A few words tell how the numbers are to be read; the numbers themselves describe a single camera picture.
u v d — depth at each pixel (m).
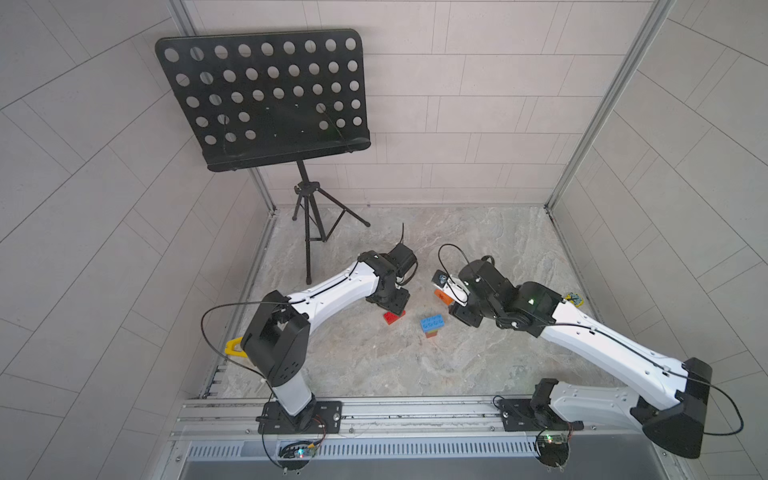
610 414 0.49
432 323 0.80
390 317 0.87
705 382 0.39
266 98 0.63
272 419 0.68
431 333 0.84
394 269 0.61
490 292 0.52
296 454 0.65
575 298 0.91
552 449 0.68
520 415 0.67
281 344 0.43
